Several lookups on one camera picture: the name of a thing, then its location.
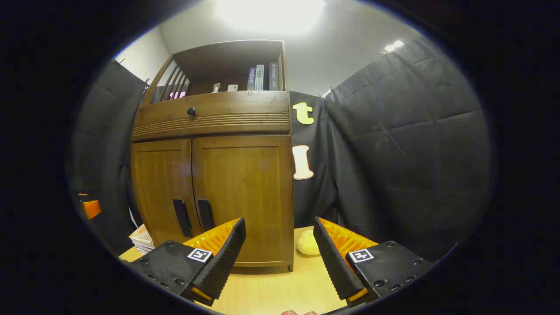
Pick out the stack of white books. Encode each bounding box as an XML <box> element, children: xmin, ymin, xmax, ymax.
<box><xmin>129</xmin><ymin>224</ymin><xmax>156</xmax><ymax>255</ymax></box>

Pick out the wooden double-door shoe cabinet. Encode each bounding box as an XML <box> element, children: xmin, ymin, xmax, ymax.
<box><xmin>130</xmin><ymin>39</ymin><xmax>294</xmax><ymax>273</ymax></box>

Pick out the wooden cabinet drawer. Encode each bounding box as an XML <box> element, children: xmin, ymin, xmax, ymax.
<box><xmin>132</xmin><ymin>91</ymin><xmax>291</xmax><ymax>141</ymax></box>

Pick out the black backdrop cloth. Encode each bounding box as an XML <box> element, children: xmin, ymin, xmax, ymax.
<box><xmin>290</xmin><ymin>37</ymin><xmax>493</xmax><ymax>263</ymax></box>
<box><xmin>66</xmin><ymin>59</ymin><xmax>147</xmax><ymax>256</ymax></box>

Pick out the large ceiling light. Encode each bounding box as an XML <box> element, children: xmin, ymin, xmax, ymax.
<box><xmin>214</xmin><ymin>0</ymin><xmax>326</xmax><ymax>33</ymax></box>

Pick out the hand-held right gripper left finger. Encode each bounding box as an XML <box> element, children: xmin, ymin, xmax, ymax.
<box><xmin>124</xmin><ymin>217</ymin><xmax>247</xmax><ymax>307</ymax></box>

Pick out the wooden shoe cabinet door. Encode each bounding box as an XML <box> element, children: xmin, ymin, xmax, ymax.
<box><xmin>192</xmin><ymin>135</ymin><xmax>293</xmax><ymax>267</ymax></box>
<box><xmin>131</xmin><ymin>139</ymin><xmax>203</xmax><ymax>248</ymax></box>

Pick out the black door handle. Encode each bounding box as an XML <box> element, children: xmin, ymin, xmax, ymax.
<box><xmin>173</xmin><ymin>199</ymin><xmax>194</xmax><ymax>238</ymax></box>
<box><xmin>197</xmin><ymin>199</ymin><xmax>215</xmax><ymax>232</ymax></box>

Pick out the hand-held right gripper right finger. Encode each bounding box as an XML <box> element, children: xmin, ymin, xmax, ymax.
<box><xmin>313</xmin><ymin>216</ymin><xmax>436</xmax><ymax>307</ymax></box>

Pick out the yellow soft toy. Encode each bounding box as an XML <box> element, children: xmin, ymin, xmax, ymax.
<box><xmin>296</xmin><ymin>230</ymin><xmax>321</xmax><ymax>256</ymax></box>

